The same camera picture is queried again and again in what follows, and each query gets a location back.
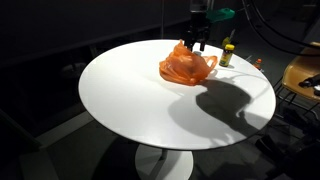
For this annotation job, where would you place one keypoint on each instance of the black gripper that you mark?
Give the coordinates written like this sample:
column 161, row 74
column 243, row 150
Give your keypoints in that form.
column 199, row 22

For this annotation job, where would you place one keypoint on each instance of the orange plastic bag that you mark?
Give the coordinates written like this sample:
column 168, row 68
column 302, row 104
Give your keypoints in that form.
column 186, row 68

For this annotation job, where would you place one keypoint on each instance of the yellow squeeze bottle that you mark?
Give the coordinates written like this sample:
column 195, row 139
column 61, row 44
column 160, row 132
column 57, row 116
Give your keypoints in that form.
column 227, row 40

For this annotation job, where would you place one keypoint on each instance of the dark bottle with yellow cap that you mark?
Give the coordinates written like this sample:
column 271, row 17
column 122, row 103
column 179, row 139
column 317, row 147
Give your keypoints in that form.
column 227, row 56

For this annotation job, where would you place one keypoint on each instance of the small orange bottle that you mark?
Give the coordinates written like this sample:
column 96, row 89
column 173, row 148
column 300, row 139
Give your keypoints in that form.
column 258, row 64

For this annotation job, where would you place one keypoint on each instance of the green box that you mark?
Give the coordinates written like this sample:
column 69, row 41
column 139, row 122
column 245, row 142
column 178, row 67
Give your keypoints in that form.
column 220, row 15

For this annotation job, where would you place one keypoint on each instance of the yellow case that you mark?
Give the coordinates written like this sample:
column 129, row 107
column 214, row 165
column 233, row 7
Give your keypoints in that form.
column 301, row 75

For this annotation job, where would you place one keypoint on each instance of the white round table base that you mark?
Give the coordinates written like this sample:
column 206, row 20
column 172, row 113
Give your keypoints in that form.
column 163, row 163

